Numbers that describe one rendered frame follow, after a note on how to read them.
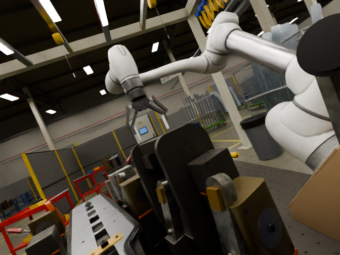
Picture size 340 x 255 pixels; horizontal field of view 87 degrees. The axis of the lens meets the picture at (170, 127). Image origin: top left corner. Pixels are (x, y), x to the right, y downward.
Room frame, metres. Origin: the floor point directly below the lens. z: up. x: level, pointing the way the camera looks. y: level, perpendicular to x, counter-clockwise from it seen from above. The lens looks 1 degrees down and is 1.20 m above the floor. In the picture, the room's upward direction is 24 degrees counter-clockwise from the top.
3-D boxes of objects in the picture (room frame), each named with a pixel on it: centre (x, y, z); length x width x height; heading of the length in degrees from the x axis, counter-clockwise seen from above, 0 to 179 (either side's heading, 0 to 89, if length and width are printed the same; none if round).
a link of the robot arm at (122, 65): (0.81, 0.08, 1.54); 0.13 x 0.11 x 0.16; 32
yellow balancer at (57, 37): (2.72, 0.99, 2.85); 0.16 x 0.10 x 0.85; 12
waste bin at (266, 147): (3.12, -1.41, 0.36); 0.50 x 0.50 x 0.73
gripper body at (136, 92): (0.80, 0.08, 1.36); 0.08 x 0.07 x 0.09; 104
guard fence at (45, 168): (5.78, 3.70, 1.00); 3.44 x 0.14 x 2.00; 12
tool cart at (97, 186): (4.45, 2.30, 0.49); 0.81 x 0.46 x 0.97; 0
